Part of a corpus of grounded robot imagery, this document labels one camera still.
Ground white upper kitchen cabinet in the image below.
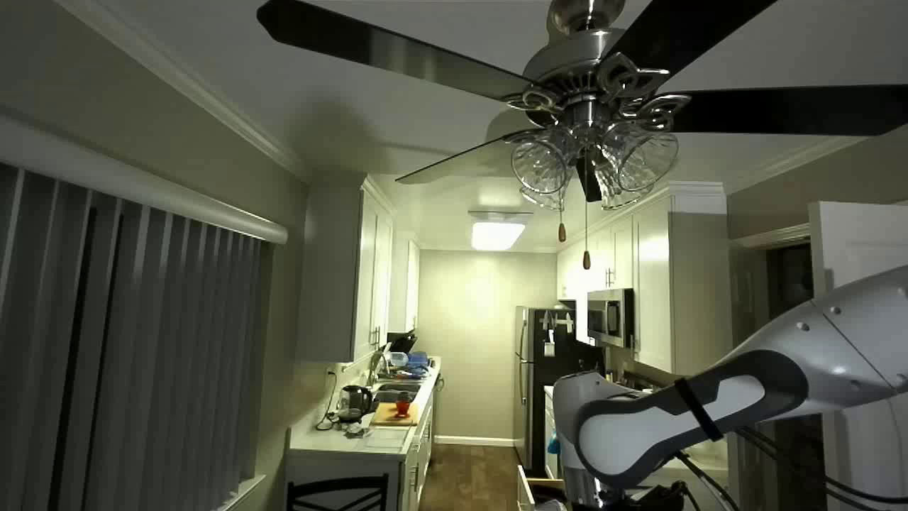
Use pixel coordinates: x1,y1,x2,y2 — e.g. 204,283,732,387
293,171,424,367

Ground white blind valance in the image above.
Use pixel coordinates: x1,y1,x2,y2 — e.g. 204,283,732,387
0,110,293,248

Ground white kitchen counter with sink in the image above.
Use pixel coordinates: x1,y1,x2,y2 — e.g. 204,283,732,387
283,354,444,511

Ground black coffee maker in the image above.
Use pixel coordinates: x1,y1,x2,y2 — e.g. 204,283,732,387
383,326,421,354

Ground white door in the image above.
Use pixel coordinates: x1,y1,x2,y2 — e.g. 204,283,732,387
805,199,908,511

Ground clear glass lamp shade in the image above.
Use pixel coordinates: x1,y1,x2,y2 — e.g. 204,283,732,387
512,126,583,212
597,126,682,212

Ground long fan pull chain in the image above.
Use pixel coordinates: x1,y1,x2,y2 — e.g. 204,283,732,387
580,195,594,273

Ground wooden cutting board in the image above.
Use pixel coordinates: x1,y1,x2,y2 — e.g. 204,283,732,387
368,401,424,429

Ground steel cooking pot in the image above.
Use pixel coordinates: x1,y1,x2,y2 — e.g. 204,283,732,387
336,381,378,425

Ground rectangular kitchen ceiling light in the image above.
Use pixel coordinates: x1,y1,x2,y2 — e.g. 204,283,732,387
469,206,532,256

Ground grey vertical window blinds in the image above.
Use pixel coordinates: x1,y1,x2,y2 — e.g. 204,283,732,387
0,158,278,511

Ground silver ceiling fan motor housing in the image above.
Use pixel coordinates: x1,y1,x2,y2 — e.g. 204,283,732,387
517,0,695,144

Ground dark steel refrigerator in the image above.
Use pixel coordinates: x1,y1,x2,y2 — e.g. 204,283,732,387
515,302,583,479

